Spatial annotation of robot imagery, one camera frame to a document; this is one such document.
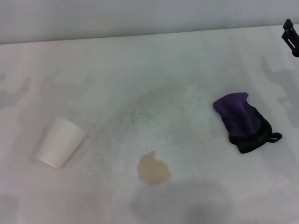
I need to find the purple rag with black trim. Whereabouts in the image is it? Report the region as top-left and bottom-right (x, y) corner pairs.
(213, 92), (283, 154)

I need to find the white paper cup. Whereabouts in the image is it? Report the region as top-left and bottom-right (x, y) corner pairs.
(34, 116), (88, 169)

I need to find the brown water stain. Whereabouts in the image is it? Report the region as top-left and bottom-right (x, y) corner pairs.
(137, 151), (172, 185)

